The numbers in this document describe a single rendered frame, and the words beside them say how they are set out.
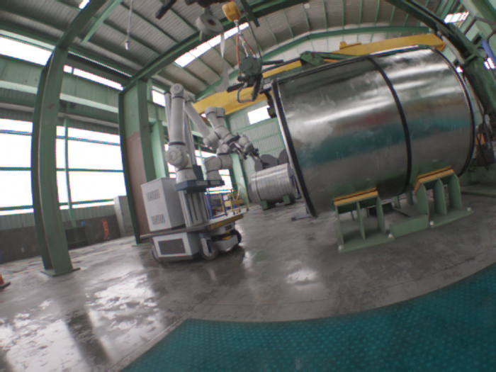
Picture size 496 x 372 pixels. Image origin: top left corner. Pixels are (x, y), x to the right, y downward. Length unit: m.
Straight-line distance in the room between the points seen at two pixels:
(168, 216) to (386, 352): 1.93
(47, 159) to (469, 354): 3.86
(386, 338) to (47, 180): 3.55
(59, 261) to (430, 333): 3.44
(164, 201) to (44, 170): 2.04
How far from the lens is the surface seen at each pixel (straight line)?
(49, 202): 3.36
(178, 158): 1.72
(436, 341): 0.63
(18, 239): 10.00
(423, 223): 1.47
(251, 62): 1.59
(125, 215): 11.53
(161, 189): 2.11
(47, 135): 3.64
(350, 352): 0.62
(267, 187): 6.75
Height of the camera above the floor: 0.44
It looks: 4 degrees up
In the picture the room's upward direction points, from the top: 13 degrees counter-clockwise
